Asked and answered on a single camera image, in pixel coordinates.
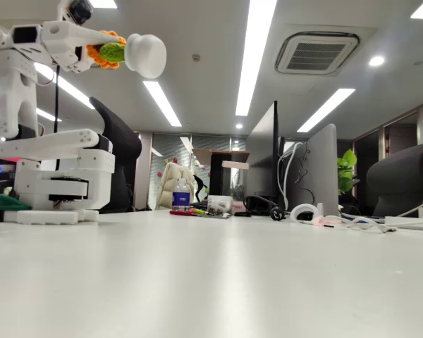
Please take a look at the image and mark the white monitor cable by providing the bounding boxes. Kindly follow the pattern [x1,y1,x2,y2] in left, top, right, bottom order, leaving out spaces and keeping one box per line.
[277,142,306,212]

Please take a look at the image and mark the black power plug cable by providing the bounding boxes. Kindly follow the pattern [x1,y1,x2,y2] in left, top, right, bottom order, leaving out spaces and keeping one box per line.
[243,195,287,222]

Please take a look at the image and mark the pink ribbon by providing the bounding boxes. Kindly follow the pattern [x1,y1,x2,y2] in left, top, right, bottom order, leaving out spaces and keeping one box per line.
[312,215,343,228]

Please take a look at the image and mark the square ceiling air vent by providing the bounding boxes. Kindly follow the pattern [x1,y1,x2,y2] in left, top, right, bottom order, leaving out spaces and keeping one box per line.
[274,31,360,75]

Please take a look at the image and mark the clear water bottle blue label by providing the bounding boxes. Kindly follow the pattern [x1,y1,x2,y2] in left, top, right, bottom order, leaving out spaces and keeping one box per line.
[171,177,192,212]

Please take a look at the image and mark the black-edged monitor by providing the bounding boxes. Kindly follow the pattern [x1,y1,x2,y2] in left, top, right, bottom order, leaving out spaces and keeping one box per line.
[245,100,286,212]

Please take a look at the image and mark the green plastic object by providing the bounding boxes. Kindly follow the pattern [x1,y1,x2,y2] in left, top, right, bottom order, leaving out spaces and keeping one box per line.
[0,192,32,212]

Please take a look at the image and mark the crochet sunflower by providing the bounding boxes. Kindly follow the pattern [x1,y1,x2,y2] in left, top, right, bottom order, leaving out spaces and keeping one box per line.
[85,30,168,80]

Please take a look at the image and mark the clear plastic container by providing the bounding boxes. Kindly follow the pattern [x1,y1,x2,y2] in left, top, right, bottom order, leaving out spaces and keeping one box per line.
[207,195,233,215]

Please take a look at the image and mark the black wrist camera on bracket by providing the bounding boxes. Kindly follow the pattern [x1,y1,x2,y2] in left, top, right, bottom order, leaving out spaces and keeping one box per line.
[57,0,94,26]

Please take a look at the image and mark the black mesh office chair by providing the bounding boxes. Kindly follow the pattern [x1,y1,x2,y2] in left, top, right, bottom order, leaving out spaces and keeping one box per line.
[89,96,143,214]
[365,140,423,218]

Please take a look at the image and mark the white charger cable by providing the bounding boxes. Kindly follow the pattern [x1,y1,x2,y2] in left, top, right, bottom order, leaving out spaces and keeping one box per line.
[394,196,423,218]

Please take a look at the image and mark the white power strip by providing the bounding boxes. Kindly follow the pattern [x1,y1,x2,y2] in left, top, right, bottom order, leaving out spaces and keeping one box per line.
[384,216,423,232]

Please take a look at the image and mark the green leafy plant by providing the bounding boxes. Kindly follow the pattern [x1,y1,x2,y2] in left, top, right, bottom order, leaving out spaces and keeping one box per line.
[336,148,360,195]

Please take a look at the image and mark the beige jacket on chair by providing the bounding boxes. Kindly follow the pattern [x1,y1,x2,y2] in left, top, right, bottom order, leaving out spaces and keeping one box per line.
[156,161,198,211]

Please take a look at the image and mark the grey monitor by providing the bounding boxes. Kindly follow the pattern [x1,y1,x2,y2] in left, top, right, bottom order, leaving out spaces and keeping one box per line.
[288,123,340,218]

